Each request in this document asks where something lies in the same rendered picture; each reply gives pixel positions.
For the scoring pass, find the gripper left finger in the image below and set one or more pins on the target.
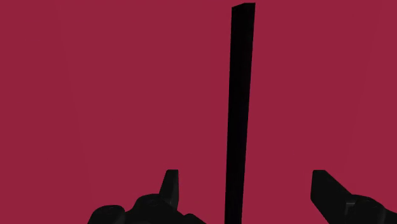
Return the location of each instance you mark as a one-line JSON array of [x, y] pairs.
[[161, 204]]

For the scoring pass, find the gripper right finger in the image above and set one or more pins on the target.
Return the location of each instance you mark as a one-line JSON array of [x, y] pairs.
[[338, 201]]

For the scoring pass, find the tall thin black slab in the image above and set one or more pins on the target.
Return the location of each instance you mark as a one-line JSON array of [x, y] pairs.
[[238, 124]]

